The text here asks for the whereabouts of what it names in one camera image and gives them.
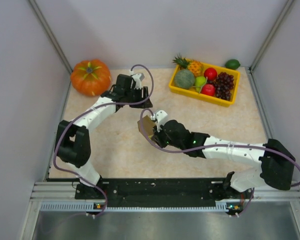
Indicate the green netted melon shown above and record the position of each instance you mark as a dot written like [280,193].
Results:
[184,79]

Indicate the red apple at front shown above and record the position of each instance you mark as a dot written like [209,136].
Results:
[208,90]

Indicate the red apple at back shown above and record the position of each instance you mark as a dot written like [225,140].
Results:
[210,74]

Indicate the yellow plastic tray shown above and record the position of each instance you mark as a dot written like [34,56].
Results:
[203,97]

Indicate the small pineapple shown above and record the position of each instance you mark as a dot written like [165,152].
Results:
[192,65]

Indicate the dark purple grape bunch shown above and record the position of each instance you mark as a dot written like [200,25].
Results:
[223,85]

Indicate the orange pumpkin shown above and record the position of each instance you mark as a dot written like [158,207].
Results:
[91,77]

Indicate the green pear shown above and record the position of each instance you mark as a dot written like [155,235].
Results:
[200,81]

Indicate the red apple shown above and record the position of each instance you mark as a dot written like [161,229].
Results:
[208,90]
[210,74]

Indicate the brown cardboard express box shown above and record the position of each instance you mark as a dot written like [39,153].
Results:
[146,128]

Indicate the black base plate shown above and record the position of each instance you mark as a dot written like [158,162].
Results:
[160,192]

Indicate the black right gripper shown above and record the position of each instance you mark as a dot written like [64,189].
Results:
[157,136]

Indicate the green lime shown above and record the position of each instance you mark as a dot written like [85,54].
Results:
[232,64]

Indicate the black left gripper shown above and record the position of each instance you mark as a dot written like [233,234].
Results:
[145,94]

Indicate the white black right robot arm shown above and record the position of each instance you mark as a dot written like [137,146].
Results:
[270,163]

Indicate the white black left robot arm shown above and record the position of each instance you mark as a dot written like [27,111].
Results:
[73,145]

